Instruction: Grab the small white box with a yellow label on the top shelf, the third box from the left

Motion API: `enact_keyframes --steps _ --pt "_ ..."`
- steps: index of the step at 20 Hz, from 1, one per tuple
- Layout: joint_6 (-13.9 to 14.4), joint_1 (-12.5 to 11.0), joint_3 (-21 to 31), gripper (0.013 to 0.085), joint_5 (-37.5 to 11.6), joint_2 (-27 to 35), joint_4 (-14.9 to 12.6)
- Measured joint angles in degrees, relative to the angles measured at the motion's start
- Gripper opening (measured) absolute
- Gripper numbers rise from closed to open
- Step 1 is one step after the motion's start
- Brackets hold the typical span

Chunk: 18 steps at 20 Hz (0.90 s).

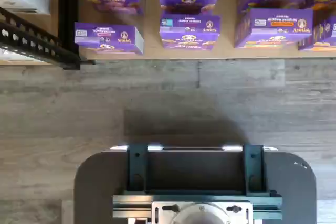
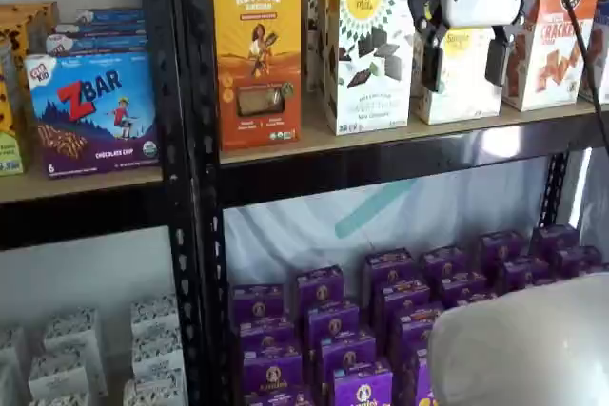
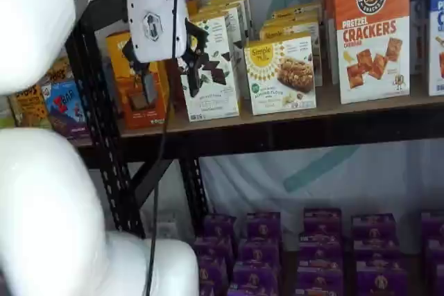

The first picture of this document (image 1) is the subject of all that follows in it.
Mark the teal metal frame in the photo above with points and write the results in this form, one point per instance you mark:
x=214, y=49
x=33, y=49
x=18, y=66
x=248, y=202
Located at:
x=136, y=169

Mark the black perforated shelf bracket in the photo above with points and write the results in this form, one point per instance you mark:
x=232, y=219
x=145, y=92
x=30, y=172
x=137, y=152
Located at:
x=29, y=37

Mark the white led light strip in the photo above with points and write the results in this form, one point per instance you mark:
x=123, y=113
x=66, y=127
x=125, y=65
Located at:
x=155, y=147

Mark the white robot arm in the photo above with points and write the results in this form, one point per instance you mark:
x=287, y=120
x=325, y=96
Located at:
x=202, y=217

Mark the black shelf upright post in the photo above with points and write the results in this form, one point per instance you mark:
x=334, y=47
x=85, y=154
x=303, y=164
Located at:
x=68, y=11

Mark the grey mobile base platform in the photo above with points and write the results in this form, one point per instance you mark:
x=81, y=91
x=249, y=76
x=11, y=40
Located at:
x=99, y=182

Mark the aluminium extrusion bar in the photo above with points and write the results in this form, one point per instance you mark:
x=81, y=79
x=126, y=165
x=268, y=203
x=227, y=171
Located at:
x=131, y=204

